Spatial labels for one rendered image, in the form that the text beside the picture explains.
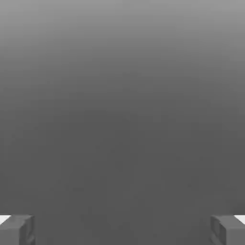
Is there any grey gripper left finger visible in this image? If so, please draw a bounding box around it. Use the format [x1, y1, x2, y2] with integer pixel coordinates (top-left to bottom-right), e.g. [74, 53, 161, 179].
[0, 214, 36, 245]

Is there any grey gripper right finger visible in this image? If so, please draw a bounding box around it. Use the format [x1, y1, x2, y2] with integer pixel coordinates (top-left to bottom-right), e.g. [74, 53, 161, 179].
[210, 214, 245, 245]

